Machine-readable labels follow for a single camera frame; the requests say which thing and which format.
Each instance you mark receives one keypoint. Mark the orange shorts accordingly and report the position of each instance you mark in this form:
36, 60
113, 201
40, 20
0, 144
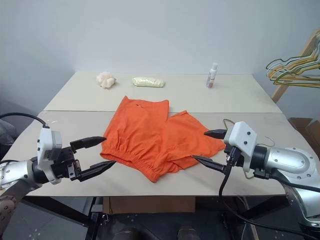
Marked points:
140, 135

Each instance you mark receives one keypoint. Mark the dark rounded shape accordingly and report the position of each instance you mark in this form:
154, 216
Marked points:
187, 233
128, 233

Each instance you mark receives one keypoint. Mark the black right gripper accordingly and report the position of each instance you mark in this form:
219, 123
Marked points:
233, 155

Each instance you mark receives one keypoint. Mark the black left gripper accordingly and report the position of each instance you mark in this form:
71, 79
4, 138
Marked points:
63, 162

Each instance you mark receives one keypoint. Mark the brown cardboard box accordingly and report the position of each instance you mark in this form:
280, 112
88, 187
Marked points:
305, 127

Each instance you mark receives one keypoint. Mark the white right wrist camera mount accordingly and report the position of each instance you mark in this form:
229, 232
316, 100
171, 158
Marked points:
240, 135

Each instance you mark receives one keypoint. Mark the black metal table frame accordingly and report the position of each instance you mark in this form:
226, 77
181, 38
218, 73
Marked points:
70, 213

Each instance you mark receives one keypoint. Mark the wooden hanger rack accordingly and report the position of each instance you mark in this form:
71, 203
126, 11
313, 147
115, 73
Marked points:
280, 91

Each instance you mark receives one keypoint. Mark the pale yellow plastic bag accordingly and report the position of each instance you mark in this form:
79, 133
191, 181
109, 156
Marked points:
148, 82

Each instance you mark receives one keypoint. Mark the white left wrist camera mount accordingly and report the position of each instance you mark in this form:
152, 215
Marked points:
47, 145

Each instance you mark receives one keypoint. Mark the white spray bottle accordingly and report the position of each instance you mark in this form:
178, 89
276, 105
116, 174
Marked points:
212, 75

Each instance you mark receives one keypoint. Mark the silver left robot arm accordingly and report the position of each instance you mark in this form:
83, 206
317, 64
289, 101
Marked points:
15, 172

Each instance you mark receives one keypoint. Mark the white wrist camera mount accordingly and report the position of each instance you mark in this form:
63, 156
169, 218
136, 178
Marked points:
47, 145
240, 135

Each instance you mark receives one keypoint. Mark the white crumpled cotton wad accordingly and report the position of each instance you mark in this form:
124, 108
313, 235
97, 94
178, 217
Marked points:
105, 80

